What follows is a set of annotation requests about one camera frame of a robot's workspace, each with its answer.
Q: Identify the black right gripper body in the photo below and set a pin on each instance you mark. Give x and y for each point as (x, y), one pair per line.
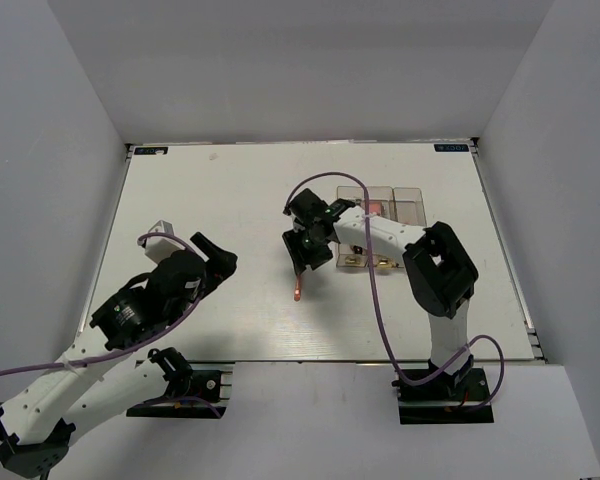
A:
(310, 241)

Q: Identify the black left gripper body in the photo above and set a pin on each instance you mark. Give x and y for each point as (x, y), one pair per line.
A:
(203, 287)

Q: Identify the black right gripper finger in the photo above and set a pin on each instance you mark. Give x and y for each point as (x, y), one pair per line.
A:
(318, 256)
(293, 243)

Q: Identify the rose gold blush palette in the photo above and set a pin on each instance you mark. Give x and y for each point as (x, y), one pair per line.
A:
(376, 208)

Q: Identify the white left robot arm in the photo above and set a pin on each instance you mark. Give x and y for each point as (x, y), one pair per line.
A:
(112, 365)

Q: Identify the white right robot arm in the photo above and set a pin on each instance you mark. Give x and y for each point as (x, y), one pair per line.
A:
(440, 272)

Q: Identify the clear acrylic organizer tray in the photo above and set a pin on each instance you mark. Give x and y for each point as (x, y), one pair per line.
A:
(404, 205)

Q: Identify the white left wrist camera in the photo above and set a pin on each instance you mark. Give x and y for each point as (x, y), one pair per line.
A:
(158, 248)

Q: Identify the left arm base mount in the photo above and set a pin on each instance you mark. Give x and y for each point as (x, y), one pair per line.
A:
(194, 390)

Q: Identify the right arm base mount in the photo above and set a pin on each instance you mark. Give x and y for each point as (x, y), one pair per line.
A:
(435, 404)

